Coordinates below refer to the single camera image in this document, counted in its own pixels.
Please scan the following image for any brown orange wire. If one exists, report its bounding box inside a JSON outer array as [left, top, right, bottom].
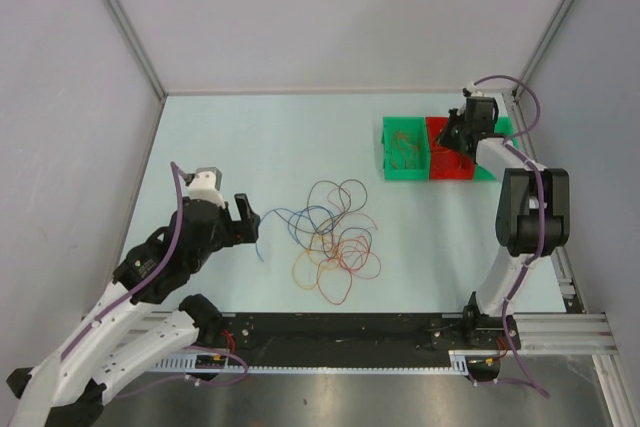
[[389, 129, 424, 171]]

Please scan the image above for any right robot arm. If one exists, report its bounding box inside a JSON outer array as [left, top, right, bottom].
[[437, 92, 570, 349]]

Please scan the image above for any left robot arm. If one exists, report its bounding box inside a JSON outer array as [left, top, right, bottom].
[[7, 191, 260, 426]]

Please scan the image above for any green bin right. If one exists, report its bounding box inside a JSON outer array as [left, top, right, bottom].
[[473, 116, 521, 182]]

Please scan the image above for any green bin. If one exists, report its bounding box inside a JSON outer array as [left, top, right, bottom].
[[473, 116, 521, 182], [381, 116, 430, 181]]

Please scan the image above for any red bin middle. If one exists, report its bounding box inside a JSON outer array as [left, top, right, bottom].
[[425, 117, 475, 181]]

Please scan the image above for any green bin left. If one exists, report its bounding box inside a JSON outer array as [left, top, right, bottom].
[[381, 116, 430, 181]]

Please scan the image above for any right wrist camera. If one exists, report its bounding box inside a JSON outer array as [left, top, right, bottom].
[[462, 82, 490, 98]]

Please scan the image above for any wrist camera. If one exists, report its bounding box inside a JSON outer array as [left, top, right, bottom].
[[187, 167, 225, 207], [462, 82, 490, 98]]

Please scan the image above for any light blue wire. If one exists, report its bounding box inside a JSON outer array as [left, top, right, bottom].
[[254, 206, 321, 264]]

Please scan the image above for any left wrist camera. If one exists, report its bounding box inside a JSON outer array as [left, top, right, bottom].
[[187, 167, 225, 207]]

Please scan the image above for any yellow wire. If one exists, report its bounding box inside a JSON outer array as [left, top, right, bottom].
[[292, 211, 371, 293]]

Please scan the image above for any dark blue wire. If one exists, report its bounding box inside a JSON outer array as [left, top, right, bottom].
[[287, 204, 371, 248]]

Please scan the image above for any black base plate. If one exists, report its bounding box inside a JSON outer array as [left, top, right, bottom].
[[194, 313, 521, 369]]

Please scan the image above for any aluminium frame post right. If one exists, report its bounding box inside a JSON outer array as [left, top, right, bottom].
[[519, 0, 578, 84]]

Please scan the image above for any aluminium frame post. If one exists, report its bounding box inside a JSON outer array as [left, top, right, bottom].
[[101, 0, 167, 104], [519, 0, 578, 84]]

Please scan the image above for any slotted cable duct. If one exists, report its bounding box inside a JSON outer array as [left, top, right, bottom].
[[102, 349, 516, 378]]

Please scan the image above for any aluminium frame post left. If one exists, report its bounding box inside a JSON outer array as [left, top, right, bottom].
[[101, 0, 167, 104]]

